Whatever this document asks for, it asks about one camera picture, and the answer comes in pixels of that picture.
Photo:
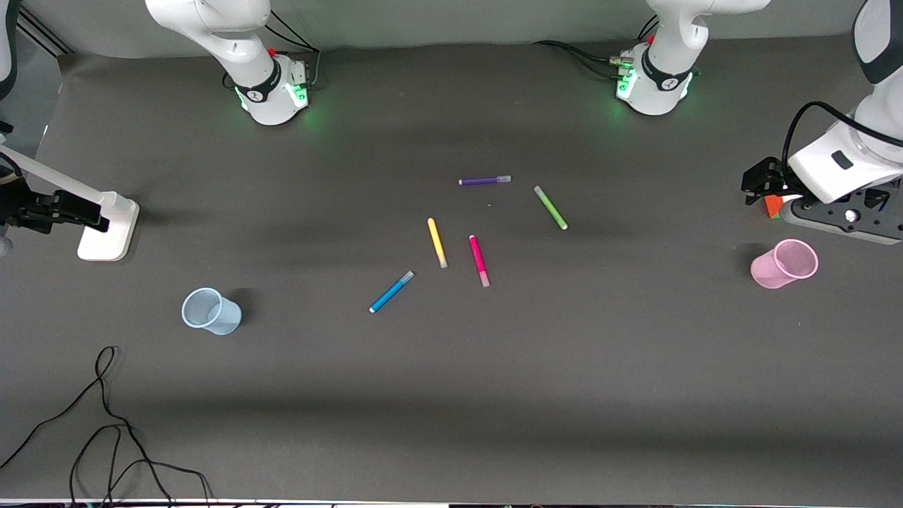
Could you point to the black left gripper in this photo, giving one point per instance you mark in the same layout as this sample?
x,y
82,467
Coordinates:
x,y
764,178

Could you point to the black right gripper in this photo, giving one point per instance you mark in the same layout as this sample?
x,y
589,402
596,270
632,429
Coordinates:
x,y
37,209

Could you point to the pink marker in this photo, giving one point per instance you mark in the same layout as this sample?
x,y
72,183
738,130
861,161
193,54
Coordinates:
x,y
478,259

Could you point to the blue marker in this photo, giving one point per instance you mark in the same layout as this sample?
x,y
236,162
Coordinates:
x,y
390,293

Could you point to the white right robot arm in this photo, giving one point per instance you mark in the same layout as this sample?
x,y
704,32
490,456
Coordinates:
x,y
240,49

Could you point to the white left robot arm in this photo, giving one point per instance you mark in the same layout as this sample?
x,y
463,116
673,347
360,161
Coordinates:
x,y
667,63

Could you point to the colourful puzzle cube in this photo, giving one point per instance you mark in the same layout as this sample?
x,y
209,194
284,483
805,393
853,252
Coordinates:
x,y
773,207

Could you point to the white stand with base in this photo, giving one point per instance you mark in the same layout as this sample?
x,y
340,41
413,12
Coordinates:
x,y
113,226

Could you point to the pink mesh cup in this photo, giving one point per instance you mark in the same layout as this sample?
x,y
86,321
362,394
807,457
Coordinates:
x,y
769,271

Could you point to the blue mesh cup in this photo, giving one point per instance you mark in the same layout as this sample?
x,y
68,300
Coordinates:
x,y
219,321

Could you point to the green marker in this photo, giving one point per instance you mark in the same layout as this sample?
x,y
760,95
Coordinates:
x,y
550,207

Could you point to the purple marker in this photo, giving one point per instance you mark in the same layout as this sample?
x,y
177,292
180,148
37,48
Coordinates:
x,y
483,180

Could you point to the yellow marker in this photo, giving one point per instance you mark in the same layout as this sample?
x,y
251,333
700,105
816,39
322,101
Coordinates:
x,y
437,242

